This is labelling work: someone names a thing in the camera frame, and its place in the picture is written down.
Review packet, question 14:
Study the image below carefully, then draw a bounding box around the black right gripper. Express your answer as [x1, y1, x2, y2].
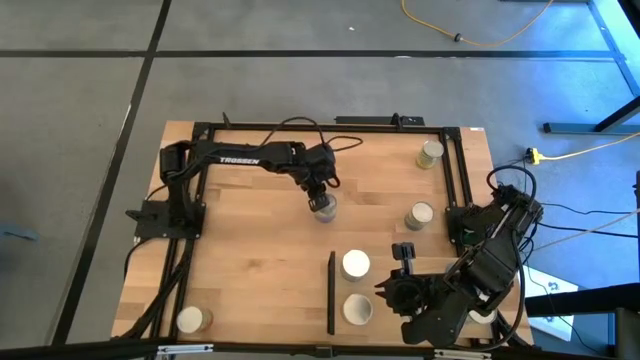
[374, 243, 469, 347]

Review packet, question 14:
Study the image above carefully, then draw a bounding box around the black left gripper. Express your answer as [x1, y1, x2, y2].
[299, 162, 342, 213]

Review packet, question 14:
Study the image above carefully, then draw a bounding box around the white cup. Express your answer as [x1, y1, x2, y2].
[312, 193, 339, 224]

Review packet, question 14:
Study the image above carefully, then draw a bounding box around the can with orange label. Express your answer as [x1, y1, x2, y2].
[341, 293, 375, 327]

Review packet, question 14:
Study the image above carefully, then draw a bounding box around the can blue red label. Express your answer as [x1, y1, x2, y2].
[339, 248, 372, 283]

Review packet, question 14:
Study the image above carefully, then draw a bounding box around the can with grey label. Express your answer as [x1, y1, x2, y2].
[403, 201, 435, 232]

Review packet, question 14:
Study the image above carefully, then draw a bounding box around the can yellow green label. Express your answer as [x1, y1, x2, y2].
[416, 139, 445, 170]

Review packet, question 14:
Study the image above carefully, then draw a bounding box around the can with pale label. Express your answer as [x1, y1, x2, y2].
[174, 306, 214, 335]

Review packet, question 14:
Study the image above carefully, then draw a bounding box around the long black box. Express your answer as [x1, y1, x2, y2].
[334, 113, 426, 127]

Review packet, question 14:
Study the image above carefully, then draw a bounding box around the white paper sheet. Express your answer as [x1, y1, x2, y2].
[517, 264, 580, 342]

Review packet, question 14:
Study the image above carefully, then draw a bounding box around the black beam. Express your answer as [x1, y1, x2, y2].
[523, 282, 640, 317]

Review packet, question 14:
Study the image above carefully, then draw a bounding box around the black aluminium crossbeam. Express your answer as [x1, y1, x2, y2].
[0, 338, 640, 360]

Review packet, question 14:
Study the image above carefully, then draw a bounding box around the wooden shelf black frame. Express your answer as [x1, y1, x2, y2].
[327, 251, 496, 340]

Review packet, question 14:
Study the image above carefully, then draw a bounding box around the silver bracket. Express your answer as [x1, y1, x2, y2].
[433, 348, 494, 360]
[156, 343, 215, 357]

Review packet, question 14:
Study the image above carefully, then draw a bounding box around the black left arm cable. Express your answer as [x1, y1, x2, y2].
[258, 116, 365, 154]

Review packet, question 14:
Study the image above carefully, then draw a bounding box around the black aluminium table frame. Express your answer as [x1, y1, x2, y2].
[119, 119, 534, 349]

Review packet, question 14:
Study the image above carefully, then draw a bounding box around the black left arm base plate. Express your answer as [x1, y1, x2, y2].
[124, 198, 207, 240]

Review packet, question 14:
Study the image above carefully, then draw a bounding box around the black cable bundle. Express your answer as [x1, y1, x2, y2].
[119, 238, 196, 341]

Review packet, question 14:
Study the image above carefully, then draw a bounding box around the yellow extension cable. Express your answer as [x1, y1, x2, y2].
[401, 0, 555, 49]

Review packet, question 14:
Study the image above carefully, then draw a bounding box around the black floor cable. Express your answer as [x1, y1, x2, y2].
[539, 200, 640, 217]
[537, 222, 640, 239]

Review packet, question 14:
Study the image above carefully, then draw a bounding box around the grey metal post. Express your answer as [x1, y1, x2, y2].
[613, 307, 640, 360]

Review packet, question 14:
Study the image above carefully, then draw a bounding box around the metal table leg frame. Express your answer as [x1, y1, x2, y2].
[542, 0, 640, 136]

